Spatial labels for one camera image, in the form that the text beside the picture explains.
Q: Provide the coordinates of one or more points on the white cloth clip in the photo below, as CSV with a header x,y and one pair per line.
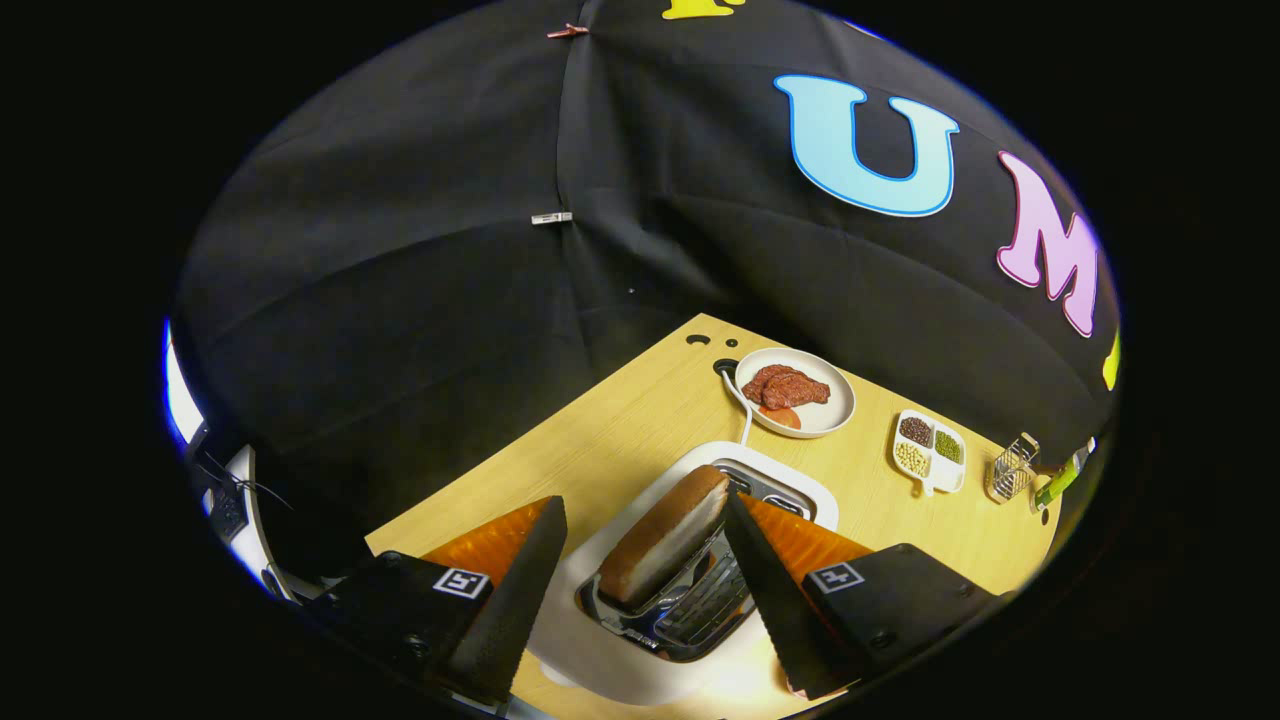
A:
x,y
551,218

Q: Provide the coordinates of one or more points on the red meat steak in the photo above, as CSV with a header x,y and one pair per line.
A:
x,y
785,387

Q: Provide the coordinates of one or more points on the plain toast bread slice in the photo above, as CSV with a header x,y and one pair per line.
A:
x,y
660,540

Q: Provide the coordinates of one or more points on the black backdrop cloth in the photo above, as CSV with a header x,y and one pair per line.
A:
x,y
450,250

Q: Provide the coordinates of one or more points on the orange carrot slice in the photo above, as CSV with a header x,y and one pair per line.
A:
x,y
780,416

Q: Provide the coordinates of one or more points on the green label drink bottle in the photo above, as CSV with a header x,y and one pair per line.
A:
x,y
1055,485

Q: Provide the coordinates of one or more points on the red cloth clip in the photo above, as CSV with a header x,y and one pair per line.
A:
x,y
566,31

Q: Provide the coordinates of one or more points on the white toaster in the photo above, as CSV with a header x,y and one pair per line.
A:
x,y
565,640

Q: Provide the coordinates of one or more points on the white divided bean dish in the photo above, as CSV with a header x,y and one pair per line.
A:
x,y
945,477

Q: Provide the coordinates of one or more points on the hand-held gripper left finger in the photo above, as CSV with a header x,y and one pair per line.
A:
x,y
510,610

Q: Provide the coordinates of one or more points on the round white plate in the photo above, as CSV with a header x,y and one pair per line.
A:
x,y
835,415

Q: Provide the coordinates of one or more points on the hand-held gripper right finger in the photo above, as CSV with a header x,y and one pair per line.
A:
x,y
775,610

